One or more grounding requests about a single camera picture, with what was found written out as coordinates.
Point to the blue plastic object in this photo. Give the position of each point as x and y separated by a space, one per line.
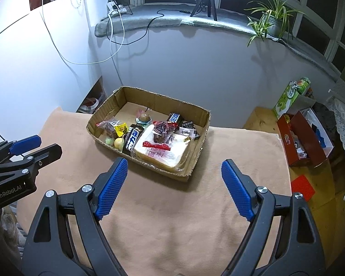
320 135

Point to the red plastic mat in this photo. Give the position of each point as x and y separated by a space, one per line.
303 188

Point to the grey window sill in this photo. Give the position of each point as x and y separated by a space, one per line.
138 20

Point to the brown chocolate bar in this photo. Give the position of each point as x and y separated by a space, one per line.
132 139
174 118

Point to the yellow candy wrapper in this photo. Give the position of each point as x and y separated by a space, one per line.
121 130

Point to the sliced bread packet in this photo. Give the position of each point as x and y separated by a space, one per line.
161 156

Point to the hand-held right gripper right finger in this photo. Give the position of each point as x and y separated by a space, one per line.
235 189

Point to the potted spider plant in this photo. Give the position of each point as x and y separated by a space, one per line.
271 20

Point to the red cardboard box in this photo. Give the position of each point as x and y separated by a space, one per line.
307 138

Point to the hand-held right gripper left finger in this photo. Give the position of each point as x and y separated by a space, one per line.
112 189

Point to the pink translucent candy wrapper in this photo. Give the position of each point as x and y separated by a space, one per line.
139 111

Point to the red and white bowl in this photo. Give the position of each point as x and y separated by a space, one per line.
90 103

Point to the green foil candy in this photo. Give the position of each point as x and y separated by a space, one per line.
107 141

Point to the clear red-edged dried fruit packet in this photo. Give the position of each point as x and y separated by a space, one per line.
110 129
159 136

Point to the green tissue box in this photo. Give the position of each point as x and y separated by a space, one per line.
287 97

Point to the wooden stool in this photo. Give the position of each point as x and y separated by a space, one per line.
260 119

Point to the small white snack packet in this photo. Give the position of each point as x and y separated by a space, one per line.
187 132

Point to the brown cardboard box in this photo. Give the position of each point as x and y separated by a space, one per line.
158 100

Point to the white wardrobe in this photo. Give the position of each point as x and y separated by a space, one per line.
31 77

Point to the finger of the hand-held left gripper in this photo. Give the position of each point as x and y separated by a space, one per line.
26 144
46 155

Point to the beige table cloth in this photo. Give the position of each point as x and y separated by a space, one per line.
175 221

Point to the white power strip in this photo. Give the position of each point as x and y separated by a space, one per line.
115 5

